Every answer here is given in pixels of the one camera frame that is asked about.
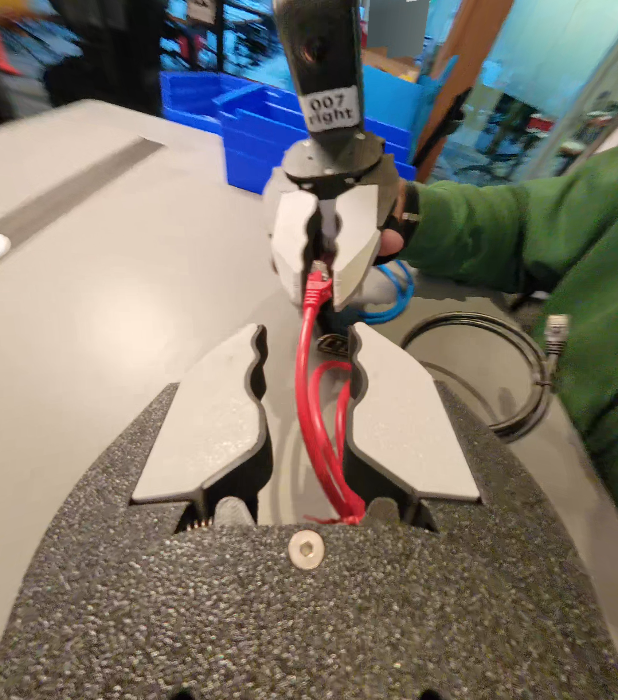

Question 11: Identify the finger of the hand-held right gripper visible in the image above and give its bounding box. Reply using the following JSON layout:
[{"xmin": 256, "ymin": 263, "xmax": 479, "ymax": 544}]
[
  {"xmin": 270, "ymin": 186, "xmax": 326, "ymax": 309},
  {"xmin": 329, "ymin": 184, "xmax": 386, "ymax": 315}
]

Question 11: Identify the person's right hand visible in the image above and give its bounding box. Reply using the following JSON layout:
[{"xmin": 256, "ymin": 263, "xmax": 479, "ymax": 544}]
[{"xmin": 378, "ymin": 179, "xmax": 427, "ymax": 254}]

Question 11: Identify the red ethernet cable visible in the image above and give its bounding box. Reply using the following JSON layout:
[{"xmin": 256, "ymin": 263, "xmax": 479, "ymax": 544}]
[{"xmin": 293, "ymin": 261, "xmax": 370, "ymax": 528}]

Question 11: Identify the blue ethernet cable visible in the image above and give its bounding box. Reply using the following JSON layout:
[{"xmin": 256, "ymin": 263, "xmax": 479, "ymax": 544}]
[{"xmin": 351, "ymin": 257, "xmax": 417, "ymax": 327}]

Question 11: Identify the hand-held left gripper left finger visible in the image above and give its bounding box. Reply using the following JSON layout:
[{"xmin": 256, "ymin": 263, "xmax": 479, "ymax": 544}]
[{"xmin": 131, "ymin": 324, "xmax": 274, "ymax": 506}]

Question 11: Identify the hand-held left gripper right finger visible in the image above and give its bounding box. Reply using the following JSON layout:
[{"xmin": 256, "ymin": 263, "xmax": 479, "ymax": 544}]
[{"xmin": 344, "ymin": 323, "xmax": 482, "ymax": 506}]

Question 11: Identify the blue plastic bin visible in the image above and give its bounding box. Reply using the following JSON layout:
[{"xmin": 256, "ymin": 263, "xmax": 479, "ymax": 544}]
[{"xmin": 160, "ymin": 71, "xmax": 419, "ymax": 195}]

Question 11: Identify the black ethernet cable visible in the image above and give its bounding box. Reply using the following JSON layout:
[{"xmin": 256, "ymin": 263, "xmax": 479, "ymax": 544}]
[{"xmin": 400, "ymin": 310, "xmax": 572, "ymax": 444}]

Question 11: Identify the black ethernet adapter hub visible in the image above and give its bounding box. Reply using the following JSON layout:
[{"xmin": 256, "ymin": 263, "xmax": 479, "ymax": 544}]
[{"xmin": 315, "ymin": 304, "xmax": 367, "ymax": 338}]

